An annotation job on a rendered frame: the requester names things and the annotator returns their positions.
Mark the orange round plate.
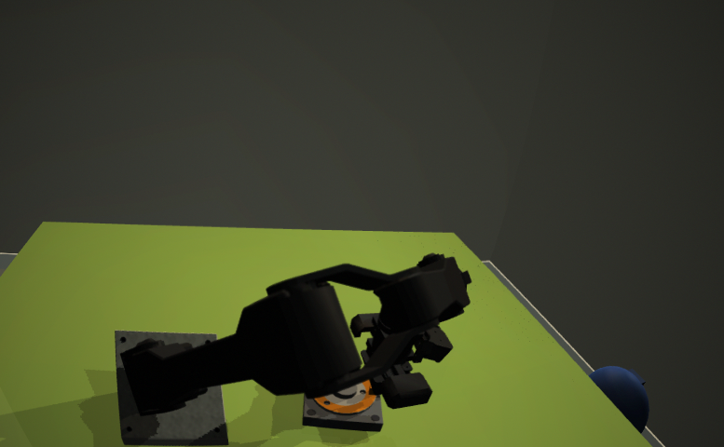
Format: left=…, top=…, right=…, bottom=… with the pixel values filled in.
left=313, top=380, right=376, bottom=416

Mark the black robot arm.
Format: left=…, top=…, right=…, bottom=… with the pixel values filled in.
left=120, top=252, right=471, bottom=416

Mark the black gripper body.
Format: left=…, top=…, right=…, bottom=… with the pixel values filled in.
left=349, top=313, right=432, bottom=409

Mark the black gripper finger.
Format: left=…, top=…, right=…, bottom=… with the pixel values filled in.
left=371, top=375, right=384, bottom=395
left=361, top=349, right=372, bottom=386

